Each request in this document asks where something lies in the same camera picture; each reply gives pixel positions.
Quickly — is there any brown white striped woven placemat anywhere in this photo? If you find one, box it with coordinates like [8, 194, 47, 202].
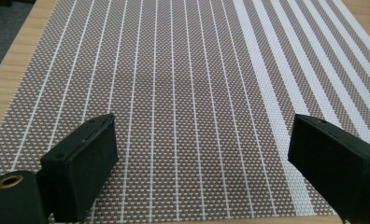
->
[0, 0, 370, 224]

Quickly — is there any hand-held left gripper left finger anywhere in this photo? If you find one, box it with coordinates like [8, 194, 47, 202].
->
[39, 113, 120, 224]

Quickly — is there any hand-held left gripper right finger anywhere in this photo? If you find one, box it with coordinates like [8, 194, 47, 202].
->
[287, 113, 370, 224]

